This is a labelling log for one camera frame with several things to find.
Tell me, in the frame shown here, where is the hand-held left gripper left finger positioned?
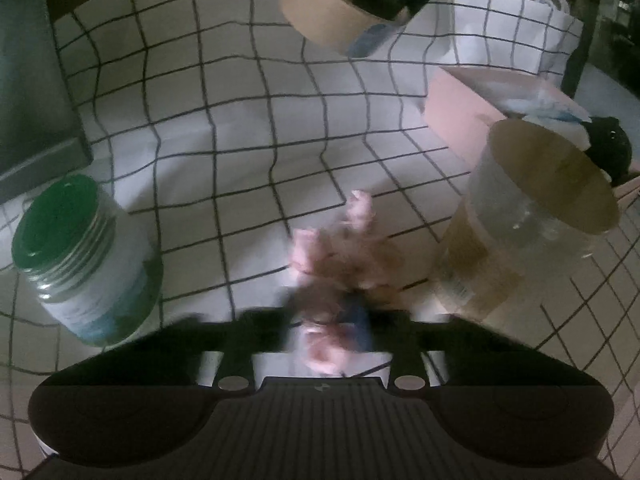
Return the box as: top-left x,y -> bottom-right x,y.
112,305 -> 303,392

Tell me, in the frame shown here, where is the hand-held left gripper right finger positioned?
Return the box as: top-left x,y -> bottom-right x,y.
346,305 -> 532,392

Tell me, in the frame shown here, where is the pink fluffy cloth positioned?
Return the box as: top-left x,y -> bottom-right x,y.
287,189 -> 396,376

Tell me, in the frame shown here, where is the brown tape roll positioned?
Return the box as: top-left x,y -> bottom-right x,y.
279,0 -> 401,56

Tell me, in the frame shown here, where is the pink cardboard box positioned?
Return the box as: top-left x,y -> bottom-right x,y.
422,66 -> 593,171

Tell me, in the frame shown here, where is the light blue cloth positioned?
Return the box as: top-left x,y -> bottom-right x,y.
500,85 -> 591,127

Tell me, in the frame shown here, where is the black blue round toy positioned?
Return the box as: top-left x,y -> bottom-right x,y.
582,116 -> 633,186

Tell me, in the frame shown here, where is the white paper bag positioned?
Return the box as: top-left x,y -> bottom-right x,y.
447,0 -> 586,78

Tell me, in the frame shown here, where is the black pole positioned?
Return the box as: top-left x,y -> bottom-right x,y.
562,0 -> 603,98

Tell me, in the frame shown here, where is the clear jar with tan lid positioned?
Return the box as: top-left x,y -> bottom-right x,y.
432,117 -> 621,323

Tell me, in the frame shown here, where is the green lid glass jar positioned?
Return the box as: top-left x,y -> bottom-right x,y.
11,174 -> 163,347

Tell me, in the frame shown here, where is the dark green box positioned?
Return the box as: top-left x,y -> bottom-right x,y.
0,0 -> 95,203

